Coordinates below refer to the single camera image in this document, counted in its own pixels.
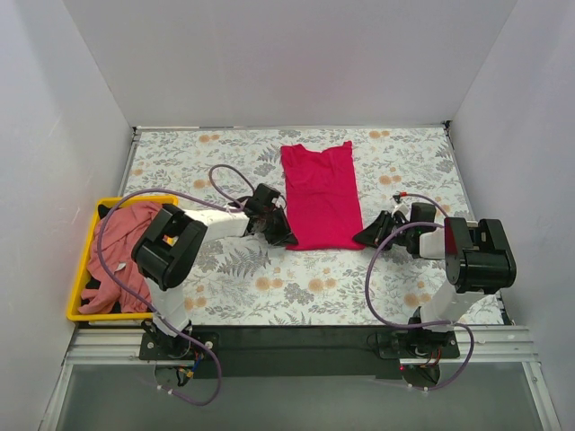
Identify magenta t shirt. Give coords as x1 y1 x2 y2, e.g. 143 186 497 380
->
280 141 364 251

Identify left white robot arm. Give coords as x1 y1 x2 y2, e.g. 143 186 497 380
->
131 184 298 359

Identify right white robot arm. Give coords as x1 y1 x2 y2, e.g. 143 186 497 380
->
353 193 517 357

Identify floral patterned table mat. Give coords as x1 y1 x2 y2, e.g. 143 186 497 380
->
120 128 504 327

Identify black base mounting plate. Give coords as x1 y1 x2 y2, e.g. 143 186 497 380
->
138 323 460 380

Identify salmon pink t shirt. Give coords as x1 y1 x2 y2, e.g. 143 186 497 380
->
78 201 161 314

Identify black garment in bin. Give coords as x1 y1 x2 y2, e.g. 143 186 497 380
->
97 204 118 220

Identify yellow plastic bin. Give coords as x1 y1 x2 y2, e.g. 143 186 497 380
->
66 195 178 321

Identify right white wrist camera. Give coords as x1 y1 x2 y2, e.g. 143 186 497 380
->
392 192 410 223

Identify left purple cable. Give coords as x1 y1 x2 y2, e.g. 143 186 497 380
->
96 163 224 408

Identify purple cable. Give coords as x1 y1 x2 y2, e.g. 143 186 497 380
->
96 163 224 408
364 191 476 392

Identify aluminium frame rail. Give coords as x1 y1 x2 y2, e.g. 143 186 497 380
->
66 325 539 363

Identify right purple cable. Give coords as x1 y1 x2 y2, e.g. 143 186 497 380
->
364 191 476 392

